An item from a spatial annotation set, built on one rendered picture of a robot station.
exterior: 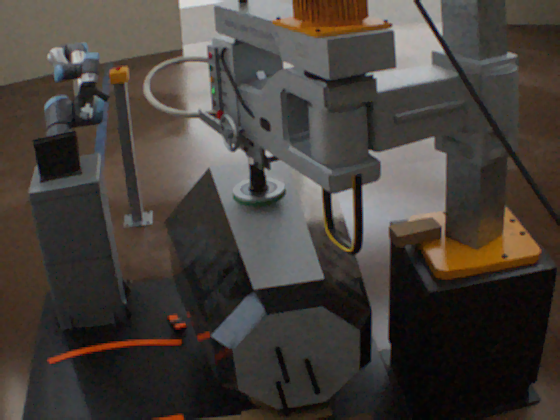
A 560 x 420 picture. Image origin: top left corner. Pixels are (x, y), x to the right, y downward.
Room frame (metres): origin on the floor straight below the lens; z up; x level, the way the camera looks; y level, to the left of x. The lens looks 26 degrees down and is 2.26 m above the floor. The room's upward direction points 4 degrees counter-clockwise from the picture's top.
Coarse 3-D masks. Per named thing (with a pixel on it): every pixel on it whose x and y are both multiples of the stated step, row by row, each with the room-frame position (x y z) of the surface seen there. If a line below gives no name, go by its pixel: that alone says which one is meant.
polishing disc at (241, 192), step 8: (240, 184) 2.98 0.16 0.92; (248, 184) 2.97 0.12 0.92; (272, 184) 2.95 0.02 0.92; (280, 184) 2.95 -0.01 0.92; (240, 192) 2.90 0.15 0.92; (248, 192) 2.89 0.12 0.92; (256, 192) 2.88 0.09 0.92; (264, 192) 2.88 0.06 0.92; (272, 192) 2.88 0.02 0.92; (280, 192) 2.87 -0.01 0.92; (248, 200) 2.83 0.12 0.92; (256, 200) 2.82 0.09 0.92; (264, 200) 2.82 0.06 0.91
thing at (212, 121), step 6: (204, 114) 3.24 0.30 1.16; (216, 114) 3.32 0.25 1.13; (204, 120) 3.25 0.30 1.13; (210, 120) 3.18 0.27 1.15; (216, 120) 3.13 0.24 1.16; (210, 126) 3.18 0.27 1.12; (216, 126) 3.12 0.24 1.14; (246, 144) 2.85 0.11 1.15; (246, 150) 2.84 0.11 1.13; (252, 150) 2.80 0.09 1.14; (252, 156) 2.81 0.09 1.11; (264, 156) 2.71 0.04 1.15; (270, 156) 2.74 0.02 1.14; (258, 162) 2.70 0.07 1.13; (264, 162) 2.71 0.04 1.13; (270, 162) 2.69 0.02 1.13; (270, 168) 2.69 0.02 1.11
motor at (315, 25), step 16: (304, 0) 2.25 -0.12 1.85; (320, 0) 2.22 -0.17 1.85; (336, 0) 2.24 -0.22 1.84; (352, 0) 2.24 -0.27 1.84; (304, 16) 2.27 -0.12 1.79; (320, 16) 2.24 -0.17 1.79; (336, 16) 2.24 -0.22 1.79; (352, 16) 2.24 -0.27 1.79; (368, 16) 2.38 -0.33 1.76; (304, 32) 2.21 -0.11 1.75; (320, 32) 2.16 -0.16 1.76; (336, 32) 2.18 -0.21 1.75; (352, 32) 2.20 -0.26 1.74
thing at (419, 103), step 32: (448, 64) 2.56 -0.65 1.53; (512, 64) 2.56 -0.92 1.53; (384, 96) 2.31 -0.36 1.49; (416, 96) 2.37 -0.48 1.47; (448, 96) 2.44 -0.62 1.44; (512, 96) 2.50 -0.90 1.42; (384, 128) 2.31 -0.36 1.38; (416, 128) 2.37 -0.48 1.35; (448, 128) 2.44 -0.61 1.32; (512, 128) 2.53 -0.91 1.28
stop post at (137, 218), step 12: (120, 72) 4.54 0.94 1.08; (120, 84) 4.56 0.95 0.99; (120, 96) 4.56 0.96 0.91; (120, 108) 4.56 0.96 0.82; (120, 120) 4.55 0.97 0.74; (120, 132) 4.55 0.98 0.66; (120, 144) 4.55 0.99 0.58; (132, 144) 4.58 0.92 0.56; (132, 156) 4.56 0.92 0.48; (132, 168) 4.56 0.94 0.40; (132, 180) 4.56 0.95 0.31; (132, 192) 4.56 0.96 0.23; (132, 204) 4.55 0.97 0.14; (132, 216) 4.55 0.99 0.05; (144, 216) 4.63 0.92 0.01
